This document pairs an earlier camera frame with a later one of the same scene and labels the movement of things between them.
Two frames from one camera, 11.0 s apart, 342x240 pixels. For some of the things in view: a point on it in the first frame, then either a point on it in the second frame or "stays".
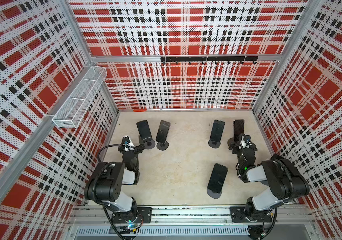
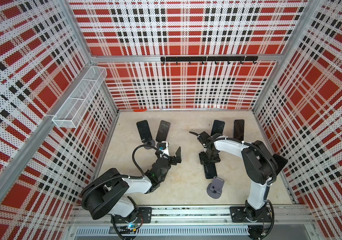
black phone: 144,130 stays
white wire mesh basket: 68,115 stays
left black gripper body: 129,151 → 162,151
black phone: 217,131 stays
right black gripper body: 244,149 → 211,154
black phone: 163,131 stays
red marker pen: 139,110 stays
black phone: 217,178 → 210,170
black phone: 239,128 stays
